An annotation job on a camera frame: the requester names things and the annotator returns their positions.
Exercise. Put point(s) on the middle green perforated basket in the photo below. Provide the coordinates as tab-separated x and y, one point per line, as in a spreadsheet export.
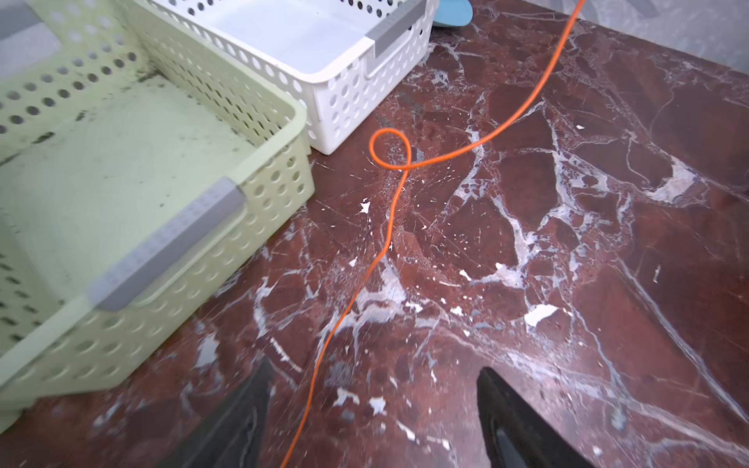
141	166

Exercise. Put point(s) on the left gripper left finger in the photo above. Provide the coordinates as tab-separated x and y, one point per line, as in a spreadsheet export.
232	435

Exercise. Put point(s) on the light blue plastic scoop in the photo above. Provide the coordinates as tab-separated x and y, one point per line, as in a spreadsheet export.
453	14

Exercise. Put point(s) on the white perforated basket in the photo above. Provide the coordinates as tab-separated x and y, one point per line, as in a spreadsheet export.
339	58

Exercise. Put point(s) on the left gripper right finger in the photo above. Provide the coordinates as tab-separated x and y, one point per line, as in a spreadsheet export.
515	435

